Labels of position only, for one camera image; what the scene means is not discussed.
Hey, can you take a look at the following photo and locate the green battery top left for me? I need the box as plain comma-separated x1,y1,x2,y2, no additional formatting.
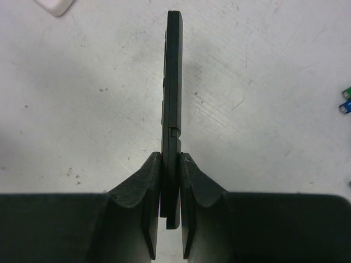
342,87,351,100

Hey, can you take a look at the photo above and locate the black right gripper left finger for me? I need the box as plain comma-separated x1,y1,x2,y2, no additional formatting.
1,152,161,262

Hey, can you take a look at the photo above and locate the blue battery leftmost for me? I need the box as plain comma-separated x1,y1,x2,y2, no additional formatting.
339,100,351,115

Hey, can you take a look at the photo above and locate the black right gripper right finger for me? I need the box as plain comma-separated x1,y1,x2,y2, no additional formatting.
180,153,350,262

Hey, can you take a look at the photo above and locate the grey and white remote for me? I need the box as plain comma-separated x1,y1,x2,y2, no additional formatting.
33,0,76,18

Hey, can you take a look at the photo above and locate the slim black remote control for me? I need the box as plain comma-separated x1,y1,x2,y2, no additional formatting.
160,10,183,230

